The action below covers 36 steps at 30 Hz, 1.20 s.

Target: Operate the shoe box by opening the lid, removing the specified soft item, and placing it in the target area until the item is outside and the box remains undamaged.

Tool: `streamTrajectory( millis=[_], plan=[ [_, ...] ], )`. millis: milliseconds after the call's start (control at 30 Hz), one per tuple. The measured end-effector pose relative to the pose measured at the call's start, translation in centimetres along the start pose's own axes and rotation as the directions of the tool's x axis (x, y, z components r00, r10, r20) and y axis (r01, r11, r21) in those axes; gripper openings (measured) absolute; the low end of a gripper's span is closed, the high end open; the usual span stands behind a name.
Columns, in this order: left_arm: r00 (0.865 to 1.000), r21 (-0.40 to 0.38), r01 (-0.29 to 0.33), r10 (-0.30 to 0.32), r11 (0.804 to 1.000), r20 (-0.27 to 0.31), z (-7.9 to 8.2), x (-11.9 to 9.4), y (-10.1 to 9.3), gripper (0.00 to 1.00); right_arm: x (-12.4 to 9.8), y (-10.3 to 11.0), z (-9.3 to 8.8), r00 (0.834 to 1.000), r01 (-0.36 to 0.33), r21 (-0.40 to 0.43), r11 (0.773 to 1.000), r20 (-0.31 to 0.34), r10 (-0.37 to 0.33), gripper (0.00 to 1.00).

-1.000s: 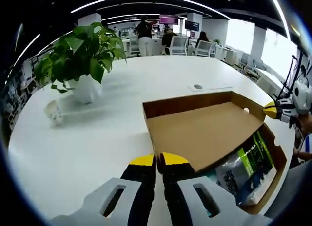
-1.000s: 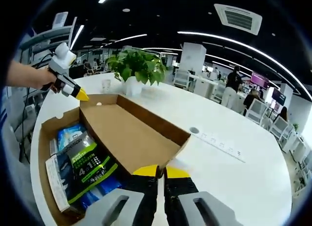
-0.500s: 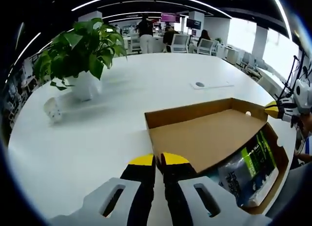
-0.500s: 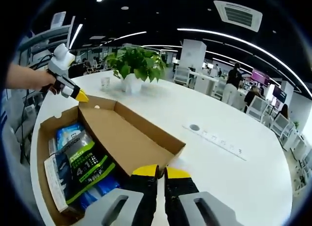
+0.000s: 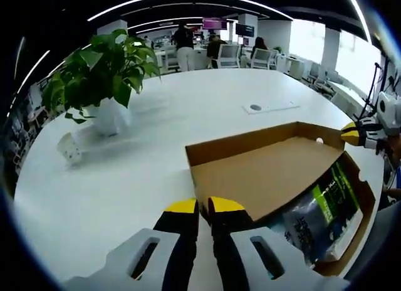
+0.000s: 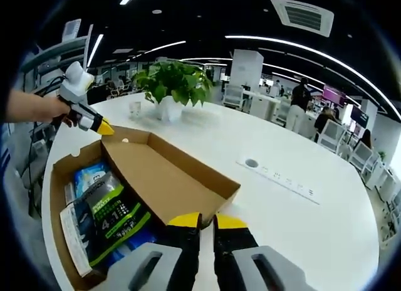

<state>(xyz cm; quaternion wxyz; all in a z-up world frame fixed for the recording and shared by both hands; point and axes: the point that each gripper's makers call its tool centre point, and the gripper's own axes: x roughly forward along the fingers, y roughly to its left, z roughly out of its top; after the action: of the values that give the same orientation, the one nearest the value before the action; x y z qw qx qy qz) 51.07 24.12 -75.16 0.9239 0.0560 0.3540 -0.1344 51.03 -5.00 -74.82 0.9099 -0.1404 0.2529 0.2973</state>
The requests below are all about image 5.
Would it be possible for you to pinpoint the white table cable cover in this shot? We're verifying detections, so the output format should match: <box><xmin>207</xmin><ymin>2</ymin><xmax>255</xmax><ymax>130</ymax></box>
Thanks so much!
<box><xmin>241</xmin><ymin>102</ymin><xmax>301</xmax><ymax>115</ymax></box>

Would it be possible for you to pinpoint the potted green plant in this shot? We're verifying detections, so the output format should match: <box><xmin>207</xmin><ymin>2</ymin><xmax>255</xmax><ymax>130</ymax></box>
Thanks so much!
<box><xmin>42</xmin><ymin>29</ymin><xmax>162</xmax><ymax>137</ymax></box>

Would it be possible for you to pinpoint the dark wall screen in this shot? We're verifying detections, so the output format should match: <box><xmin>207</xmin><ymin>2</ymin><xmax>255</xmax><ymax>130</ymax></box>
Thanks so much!
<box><xmin>235</xmin><ymin>23</ymin><xmax>255</xmax><ymax>36</ymax></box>

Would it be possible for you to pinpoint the purple wall screen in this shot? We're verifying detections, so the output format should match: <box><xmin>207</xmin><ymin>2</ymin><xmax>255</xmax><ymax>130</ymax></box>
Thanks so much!
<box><xmin>202</xmin><ymin>17</ymin><xmax>227</xmax><ymax>30</ymax></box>

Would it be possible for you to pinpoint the brown cardboard shoe box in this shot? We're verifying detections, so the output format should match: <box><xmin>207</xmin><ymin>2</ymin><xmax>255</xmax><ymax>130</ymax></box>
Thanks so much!
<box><xmin>184</xmin><ymin>121</ymin><xmax>377</xmax><ymax>278</ymax></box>

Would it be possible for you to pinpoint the small white cube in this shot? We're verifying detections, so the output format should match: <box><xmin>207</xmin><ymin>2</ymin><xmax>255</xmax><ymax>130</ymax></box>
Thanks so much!
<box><xmin>56</xmin><ymin>132</ymin><xmax>84</xmax><ymax>166</ymax></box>

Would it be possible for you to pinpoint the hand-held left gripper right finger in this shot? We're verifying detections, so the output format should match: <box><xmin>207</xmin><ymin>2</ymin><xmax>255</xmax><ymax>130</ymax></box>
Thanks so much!
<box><xmin>207</xmin><ymin>196</ymin><xmax>350</xmax><ymax>291</ymax></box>

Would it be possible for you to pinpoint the dark pack with green label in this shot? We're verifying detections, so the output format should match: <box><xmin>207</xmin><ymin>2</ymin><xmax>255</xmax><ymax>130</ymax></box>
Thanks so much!
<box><xmin>269</xmin><ymin>159</ymin><xmax>366</xmax><ymax>270</ymax></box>

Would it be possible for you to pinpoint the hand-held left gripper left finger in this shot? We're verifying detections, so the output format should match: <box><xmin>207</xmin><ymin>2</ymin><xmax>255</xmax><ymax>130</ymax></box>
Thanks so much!
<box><xmin>62</xmin><ymin>198</ymin><xmax>200</xmax><ymax>291</ymax></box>

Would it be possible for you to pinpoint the white office chair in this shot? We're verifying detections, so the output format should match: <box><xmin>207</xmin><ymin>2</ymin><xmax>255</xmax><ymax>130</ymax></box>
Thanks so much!
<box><xmin>217</xmin><ymin>45</ymin><xmax>241</xmax><ymax>69</ymax></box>
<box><xmin>250</xmin><ymin>48</ymin><xmax>279</xmax><ymax>70</ymax></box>

